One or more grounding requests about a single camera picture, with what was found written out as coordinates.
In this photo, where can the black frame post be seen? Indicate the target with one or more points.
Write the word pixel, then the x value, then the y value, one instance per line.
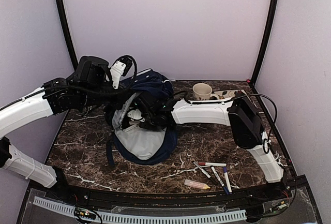
pixel 64 22
pixel 265 40

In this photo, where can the black cap white marker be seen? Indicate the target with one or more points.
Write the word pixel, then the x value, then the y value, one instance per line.
pixel 201 169

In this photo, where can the black front rail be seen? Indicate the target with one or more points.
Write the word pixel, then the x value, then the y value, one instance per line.
pixel 95 195

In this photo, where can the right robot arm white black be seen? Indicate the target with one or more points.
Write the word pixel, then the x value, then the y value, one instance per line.
pixel 237 112

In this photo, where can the red cap white marker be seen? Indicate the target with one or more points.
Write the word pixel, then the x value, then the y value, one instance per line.
pixel 212 164

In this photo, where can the navy blue student backpack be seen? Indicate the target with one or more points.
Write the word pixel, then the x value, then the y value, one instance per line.
pixel 141 146

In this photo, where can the cream floral ceramic mug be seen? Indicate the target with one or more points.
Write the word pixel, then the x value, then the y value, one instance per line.
pixel 203 91

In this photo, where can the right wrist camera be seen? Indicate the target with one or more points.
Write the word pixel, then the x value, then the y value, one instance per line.
pixel 134 118

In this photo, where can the blue cap white marker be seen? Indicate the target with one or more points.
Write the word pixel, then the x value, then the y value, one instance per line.
pixel 227 180

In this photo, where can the left black frame post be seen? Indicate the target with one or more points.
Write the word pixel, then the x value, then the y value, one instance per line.
pixel 64 22

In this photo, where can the black white marker middle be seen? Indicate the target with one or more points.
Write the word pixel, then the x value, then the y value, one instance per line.
pixel 217 176

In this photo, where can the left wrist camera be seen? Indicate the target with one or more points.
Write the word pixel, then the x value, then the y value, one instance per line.
pixel 120 68

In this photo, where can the yellow tip highlighter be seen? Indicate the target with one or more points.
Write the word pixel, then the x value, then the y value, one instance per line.
pixel 195 184

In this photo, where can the right black frame post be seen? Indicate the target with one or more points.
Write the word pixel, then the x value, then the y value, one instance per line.
pixel 265 40

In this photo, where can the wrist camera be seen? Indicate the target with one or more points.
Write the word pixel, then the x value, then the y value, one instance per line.
pixel 134 118
pixel 120 68

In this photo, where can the white slotted cable duct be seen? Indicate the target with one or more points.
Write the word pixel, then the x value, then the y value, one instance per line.
pixel 136 215

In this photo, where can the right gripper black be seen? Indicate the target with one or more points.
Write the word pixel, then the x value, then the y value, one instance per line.
pixel 154 127

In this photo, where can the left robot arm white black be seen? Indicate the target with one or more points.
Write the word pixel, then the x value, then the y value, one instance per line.
pixel 94 83

